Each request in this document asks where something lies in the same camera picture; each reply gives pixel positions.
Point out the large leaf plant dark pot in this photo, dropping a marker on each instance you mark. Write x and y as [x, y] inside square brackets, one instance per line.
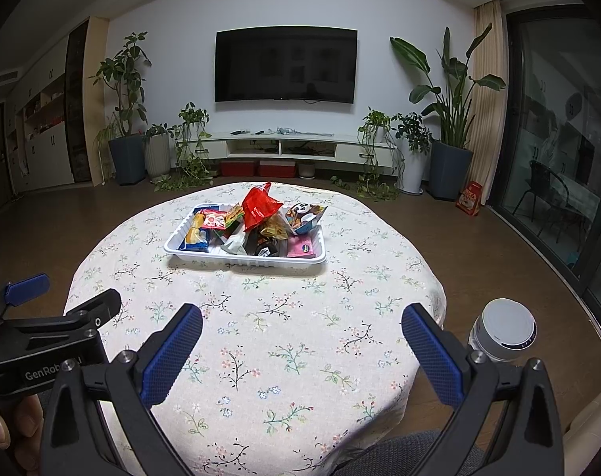
[450, 157]

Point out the large red snack bag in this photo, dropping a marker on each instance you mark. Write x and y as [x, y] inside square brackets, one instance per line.
[258, 206]

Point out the blue cake snack packet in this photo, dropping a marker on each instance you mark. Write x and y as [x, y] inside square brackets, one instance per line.
[197, 237]

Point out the plant in white ribbed pot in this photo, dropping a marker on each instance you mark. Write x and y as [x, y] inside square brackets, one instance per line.
[157, 151]

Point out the white wall cabinet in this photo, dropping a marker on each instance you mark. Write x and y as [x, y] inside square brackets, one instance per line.
[45, 137]

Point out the blue panda snack bag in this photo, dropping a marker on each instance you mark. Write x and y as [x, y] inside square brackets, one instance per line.
[303, 217]

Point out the orange candy bar packet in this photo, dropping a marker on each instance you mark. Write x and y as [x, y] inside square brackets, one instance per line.
[233, 215]

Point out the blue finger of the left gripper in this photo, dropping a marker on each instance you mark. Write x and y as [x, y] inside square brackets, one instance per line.
[98, 310]
[18, 293]

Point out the black chair behind glass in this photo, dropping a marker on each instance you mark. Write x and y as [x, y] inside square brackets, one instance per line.
[547, 186]

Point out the trailing green ivy plant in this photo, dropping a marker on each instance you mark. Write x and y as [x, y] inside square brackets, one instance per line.
[191, 159]

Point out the red white fruit candy packet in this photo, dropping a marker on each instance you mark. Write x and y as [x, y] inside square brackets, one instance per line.
[214, 219]

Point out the beige curtain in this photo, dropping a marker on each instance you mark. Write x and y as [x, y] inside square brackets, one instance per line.
[487, 130]

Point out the tall plant in dark pot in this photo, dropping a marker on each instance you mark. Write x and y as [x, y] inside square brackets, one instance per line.
[117, 143]

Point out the gold snack packet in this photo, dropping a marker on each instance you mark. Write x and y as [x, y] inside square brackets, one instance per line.
[275, 227]

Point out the white snack bag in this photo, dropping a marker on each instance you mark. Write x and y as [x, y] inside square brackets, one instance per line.
[235, 243]

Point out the pink snack packet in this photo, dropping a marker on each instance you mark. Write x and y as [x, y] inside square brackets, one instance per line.
[300, 247]

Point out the floral white tablecloth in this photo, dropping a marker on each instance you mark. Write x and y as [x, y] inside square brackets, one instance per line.
[297, 370]

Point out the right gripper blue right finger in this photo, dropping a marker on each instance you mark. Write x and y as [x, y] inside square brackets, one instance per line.
[439, 353]

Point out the person left hand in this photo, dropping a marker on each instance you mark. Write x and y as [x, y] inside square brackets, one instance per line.
[21, 425]

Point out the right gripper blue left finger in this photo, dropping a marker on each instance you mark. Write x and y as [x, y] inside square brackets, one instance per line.
[165, 352]

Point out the white tv console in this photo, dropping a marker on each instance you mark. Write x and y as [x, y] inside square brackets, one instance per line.
[301, 146]

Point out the white plastic tray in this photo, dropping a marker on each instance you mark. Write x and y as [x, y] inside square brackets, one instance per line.
[219, 237]

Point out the white cylindrical bin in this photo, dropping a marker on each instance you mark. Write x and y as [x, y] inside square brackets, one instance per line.
[504, 330]

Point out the red gift box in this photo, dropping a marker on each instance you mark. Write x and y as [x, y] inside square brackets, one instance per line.
[470, 199]

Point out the bushy plant in white pot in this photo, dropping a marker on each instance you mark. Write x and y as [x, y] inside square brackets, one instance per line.
[412, 141]

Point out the wall mounted black television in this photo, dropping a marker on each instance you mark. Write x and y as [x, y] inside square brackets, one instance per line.
[285, 63]

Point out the black snack packet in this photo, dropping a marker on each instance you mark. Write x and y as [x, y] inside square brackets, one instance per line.
[261, 245]

